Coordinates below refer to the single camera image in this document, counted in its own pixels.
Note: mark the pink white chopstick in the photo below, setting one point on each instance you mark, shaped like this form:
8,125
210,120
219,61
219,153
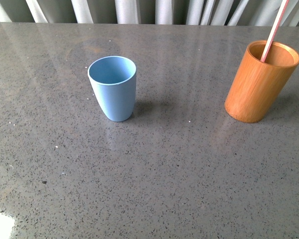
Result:
274,29

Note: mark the light blue cup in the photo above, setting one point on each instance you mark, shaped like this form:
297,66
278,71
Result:
113,79

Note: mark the orange bamboo chopstick holder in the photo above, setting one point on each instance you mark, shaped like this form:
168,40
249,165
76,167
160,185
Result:
257,84

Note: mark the grey pleated curtain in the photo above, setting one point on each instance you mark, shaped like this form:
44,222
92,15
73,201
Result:
189,12

